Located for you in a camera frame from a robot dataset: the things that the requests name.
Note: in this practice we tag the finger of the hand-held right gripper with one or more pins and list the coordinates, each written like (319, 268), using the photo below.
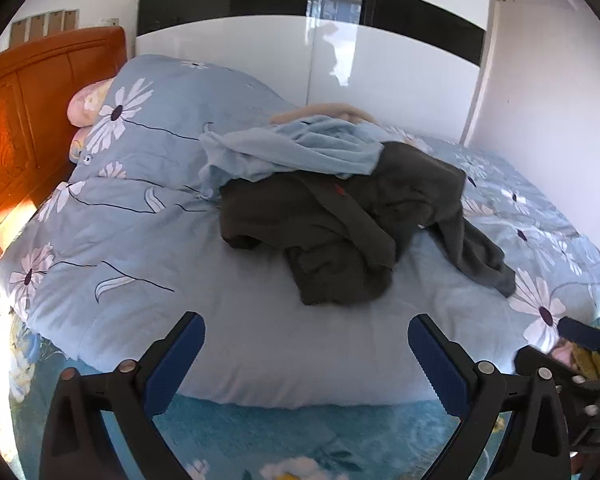
(582, 332)
(530, 357)

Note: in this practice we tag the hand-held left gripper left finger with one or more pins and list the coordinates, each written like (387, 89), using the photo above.
(177, 365)

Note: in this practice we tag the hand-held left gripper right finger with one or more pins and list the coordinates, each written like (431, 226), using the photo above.
(440, 365)

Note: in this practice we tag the light blue sweatshirt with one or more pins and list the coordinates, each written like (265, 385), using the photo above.
(290, 152)

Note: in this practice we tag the yellow cloth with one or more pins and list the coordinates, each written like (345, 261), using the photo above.
(592, 362)

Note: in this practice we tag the teal floral blanket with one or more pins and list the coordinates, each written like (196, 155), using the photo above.
(280, 435)

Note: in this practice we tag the blue floral quilt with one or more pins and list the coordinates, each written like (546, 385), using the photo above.
(130, 220)

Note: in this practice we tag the dark grey garment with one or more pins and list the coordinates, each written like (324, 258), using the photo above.
(420, 180)

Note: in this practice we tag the dark olive garment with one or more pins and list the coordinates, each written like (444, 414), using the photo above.
(305, 220)

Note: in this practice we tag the pink pillow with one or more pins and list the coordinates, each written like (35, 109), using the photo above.
(87, 102)
(79, 145)

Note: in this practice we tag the beige garment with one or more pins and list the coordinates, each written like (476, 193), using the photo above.
(325, 109)

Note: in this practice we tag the orange wooden headboard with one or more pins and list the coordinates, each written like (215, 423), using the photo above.
(25, 110)

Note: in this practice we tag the white wardrobe with black stripe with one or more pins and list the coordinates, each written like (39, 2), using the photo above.
(260, 50)

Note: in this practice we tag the white wall socket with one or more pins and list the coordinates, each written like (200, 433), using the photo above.
(111, 22)

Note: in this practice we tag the brown wall panel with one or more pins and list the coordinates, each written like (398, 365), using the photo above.
(38, 27)
(19, 31)
(55, 23)
(70, 19)

